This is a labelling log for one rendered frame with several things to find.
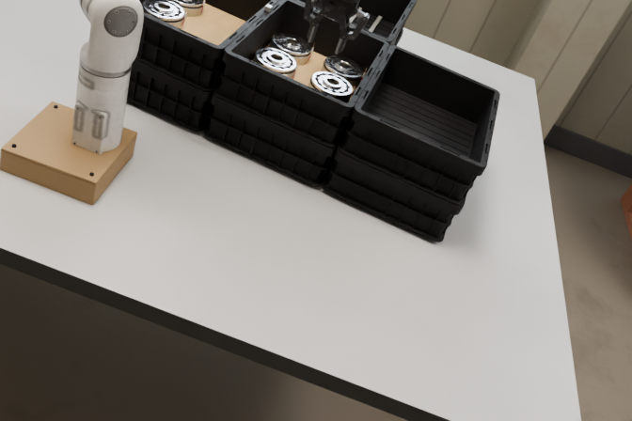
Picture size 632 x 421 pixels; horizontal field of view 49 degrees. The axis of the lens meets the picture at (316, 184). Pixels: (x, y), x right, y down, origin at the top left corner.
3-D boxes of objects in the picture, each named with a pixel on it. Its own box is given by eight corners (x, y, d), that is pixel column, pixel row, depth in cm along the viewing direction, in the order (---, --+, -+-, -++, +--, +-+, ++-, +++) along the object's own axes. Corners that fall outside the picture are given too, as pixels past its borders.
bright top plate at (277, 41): (305, 60, 170) (306, 58, 170) (266, 44, 170) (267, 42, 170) (314, 45, 179) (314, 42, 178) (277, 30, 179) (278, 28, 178)
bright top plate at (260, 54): (285, 77, 161) (285, 75, 160) (247, 58, 162) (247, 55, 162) (302, 63, 169) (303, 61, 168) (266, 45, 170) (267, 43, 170)
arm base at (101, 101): (107, 158, 135) (117, 84, 124) (63, 140, 135) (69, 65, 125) (129, 133, 142) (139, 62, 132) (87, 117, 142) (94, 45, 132)
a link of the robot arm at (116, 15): (150, -3, 118) (138, 82, 129) (131, -29, 124) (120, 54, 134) (97, -3, 113) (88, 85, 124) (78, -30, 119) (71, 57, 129)
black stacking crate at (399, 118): (461, 211, 149) (484, 171, 142) (334, 154, 151) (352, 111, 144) (479, 130, 181) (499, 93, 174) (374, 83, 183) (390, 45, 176)
